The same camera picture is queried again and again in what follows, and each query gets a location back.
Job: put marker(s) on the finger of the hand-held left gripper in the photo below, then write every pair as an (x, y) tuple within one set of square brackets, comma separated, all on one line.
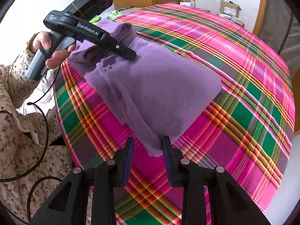
[(121, 50)]

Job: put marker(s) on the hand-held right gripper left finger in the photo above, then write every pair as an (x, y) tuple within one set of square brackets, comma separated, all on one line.
[(129, 161)]

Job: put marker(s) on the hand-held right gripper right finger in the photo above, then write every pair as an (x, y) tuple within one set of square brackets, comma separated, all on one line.
[(166, 161)]

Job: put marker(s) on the purple fleece garment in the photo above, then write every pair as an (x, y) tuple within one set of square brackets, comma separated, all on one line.
[(152, 86)]

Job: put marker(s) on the person's left forearm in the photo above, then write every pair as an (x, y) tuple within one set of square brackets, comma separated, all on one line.
[(14, 79)]

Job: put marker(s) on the person's left hand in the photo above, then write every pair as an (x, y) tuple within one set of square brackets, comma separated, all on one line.
[(43, 39)]

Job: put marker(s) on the green tissue pack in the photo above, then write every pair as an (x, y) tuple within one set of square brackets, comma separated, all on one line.
[(95, 19), (116, 14)]

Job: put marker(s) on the white carton box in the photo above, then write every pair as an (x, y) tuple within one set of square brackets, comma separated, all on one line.
[(187, 2)]

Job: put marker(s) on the pink green plaid bed sheet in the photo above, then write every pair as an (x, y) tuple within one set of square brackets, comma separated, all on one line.
[(234, 98)]

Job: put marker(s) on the person's floral jacket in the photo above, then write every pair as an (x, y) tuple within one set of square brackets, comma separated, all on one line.
[(21, 145)]

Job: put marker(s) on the white plastic parcel bag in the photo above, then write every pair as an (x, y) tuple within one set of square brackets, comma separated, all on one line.
[(230, 20)]

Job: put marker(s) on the brown cardboard box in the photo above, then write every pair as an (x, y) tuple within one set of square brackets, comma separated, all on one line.
[(229, 8)]

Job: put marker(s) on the clear plastic door curtain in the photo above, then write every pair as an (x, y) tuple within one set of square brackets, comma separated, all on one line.
[(276, 21)]

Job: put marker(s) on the wooden door frame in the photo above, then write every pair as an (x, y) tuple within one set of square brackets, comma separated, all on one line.
[(260, 7)]

